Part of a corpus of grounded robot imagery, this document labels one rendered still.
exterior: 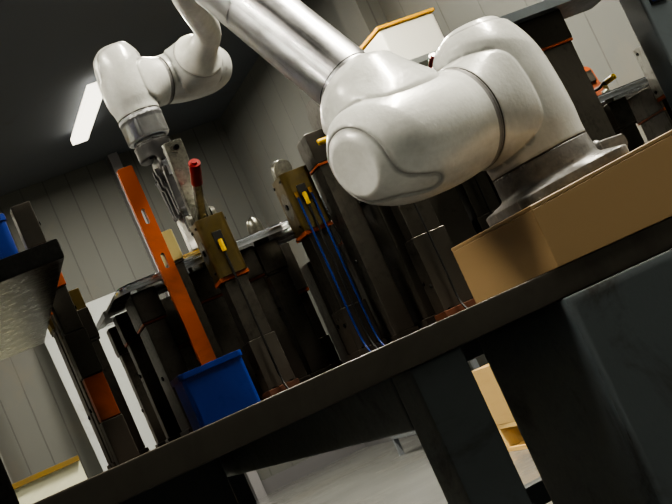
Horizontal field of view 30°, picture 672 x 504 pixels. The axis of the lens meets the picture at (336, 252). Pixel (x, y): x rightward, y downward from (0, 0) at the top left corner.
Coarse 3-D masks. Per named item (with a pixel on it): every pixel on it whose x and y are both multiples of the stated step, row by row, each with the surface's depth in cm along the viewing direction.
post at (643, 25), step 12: (624, 0) 249; (636, 0) 245; (648, 0) 244; (660, 0) 245; (636, 12) 247; (648, 12) 244; (660, 12) 244; (636, 24) 248; (648, 24) 245; (660, 24) 244; (636, 36) 250; (648, 36) 246; (660, 36) 243; (648, 48) 248; (660, 48) 244; (648, 60) 249; (660, 60) 246; (660, 72) 247; (660, 84) 248
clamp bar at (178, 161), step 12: (168, 144) 234; (180, 144) 235; (168, 156) 234; (180, 156) 235; (180, 168) 235; (180, 180) 235; (180, 192) 236; (192, 192) 235; (192, 204) 235; (192, 216) 235
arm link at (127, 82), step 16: (112, 48) 249; (128, 48) 251; (96, 64) 251; (112, 64) 248; (128, 64) 249; (144, 64) 251; (160, 64) 253; (112, 80) 248; (128, 80) 248; (144, 80) 249; (160, 80) 252; (112, 96) 248; (128, 96) 247; (144, 96) 249; (160, 96) 252; (112, 112) 250; (128, 112) 248
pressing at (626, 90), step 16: (640, 80) 272; (608, 96) 270; (624, 96) 289; (288, 224) 244; (240, 240) 241; (256, 240) 242; (288, 240) 267; (128, 288) 234; (144, 288) 247; (160, 288) 257; (112, 304) 247
